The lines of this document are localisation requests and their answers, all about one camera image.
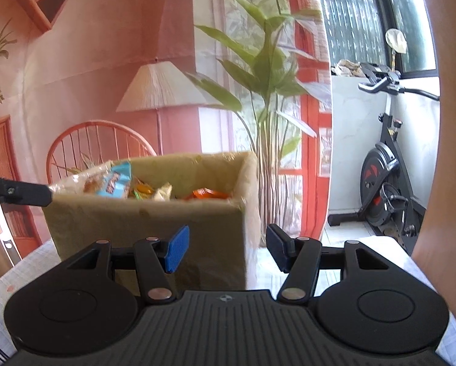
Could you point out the clear bread packet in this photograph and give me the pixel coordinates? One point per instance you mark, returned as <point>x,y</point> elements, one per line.
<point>83,183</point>

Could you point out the orange yellow candy packet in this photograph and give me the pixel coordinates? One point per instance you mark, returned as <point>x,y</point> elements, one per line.
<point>141,190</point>

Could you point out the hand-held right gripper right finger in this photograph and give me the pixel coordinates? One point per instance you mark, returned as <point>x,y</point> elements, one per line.
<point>279,246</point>

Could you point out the orange white-lettered chip packet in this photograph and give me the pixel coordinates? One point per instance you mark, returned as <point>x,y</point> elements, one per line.
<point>207,194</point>

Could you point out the black exercise bike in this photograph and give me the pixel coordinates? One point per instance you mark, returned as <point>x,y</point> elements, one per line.
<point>388,171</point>

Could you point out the window with metal grille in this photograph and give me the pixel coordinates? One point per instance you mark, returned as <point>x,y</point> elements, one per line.
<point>350,19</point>

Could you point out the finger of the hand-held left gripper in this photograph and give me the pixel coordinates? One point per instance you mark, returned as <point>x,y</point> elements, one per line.
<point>22,192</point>

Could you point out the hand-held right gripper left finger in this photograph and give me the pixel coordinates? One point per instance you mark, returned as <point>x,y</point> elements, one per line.
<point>177,247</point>

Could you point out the cream snack packet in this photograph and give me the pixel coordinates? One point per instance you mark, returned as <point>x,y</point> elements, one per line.
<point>162,192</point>

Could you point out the crumpled beige cloth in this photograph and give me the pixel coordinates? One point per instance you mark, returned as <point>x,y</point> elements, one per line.
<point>348,68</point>

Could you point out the checked tablecloth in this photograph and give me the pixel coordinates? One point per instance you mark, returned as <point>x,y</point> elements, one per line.
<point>7,301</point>

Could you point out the wooden door frame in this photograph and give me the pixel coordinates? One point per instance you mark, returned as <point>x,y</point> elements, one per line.
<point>452,141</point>

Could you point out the blue snack packet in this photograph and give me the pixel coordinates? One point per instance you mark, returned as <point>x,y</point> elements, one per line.
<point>115,181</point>

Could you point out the pale bulb on stalk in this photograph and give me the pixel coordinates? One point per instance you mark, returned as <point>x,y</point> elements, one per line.
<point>396,41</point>

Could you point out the brown cardboard box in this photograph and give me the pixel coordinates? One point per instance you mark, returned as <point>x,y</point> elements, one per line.
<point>136,228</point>

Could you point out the room scene wall poster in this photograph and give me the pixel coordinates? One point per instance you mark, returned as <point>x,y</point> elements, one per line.
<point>117,64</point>

